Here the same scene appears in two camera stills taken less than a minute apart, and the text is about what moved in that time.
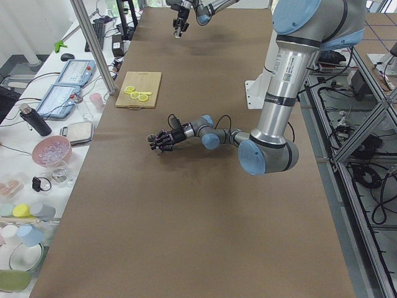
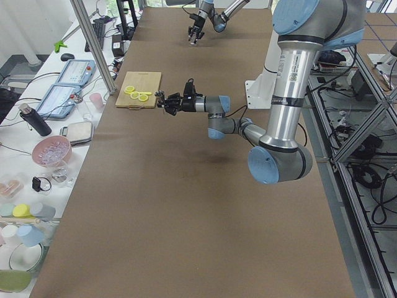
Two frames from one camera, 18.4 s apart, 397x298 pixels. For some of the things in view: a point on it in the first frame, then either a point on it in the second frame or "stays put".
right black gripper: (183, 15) → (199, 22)
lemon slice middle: (134, 95) stays put
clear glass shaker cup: (176, 32) → (191, 37)
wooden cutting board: (141, 81) stays put
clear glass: (151, 138) → (160, 94)
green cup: (15, 280) stays put
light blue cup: (30, 235) stays put
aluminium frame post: (90, 36) stays put
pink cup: (97, 100) stays put
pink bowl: (53, 151) stays put
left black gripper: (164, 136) → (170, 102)
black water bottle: (30, 115) stays put
